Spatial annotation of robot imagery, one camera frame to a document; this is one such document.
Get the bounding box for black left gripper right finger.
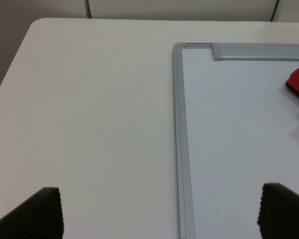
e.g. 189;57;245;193
257;183;299;239

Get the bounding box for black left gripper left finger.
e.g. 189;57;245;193
0;187;64;239

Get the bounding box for white aluminium-framed whiteboard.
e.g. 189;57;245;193
172;43;299;239

